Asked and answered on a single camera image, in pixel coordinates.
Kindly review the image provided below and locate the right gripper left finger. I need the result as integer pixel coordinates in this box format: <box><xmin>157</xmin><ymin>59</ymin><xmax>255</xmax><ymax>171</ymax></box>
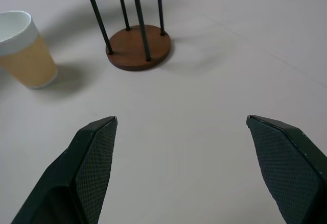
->
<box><xmin>10</xmin><ymin>116</ymin><xmax>119</xmax><ymax>224</ymax></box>

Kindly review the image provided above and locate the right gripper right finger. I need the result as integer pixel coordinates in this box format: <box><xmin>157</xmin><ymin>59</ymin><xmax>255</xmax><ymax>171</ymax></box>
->
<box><xmin>246</xmin><ymin>114</ymin><xmax>327</xmax><ymax>224</ymax></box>

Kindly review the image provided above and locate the tan ribbed paper cup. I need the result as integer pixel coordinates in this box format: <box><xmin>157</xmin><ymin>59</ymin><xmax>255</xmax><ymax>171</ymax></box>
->
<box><xmin>0</xmin><ymin>10</ymin><xmax>58</xmax><ymax>90</ymax></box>

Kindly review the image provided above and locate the black wire ring holder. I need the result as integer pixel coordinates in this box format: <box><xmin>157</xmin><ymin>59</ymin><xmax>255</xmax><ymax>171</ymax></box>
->
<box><xmin>83</xmin><ymin>0</ymin><xmax>171</xmax><ymax>71</ymax></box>

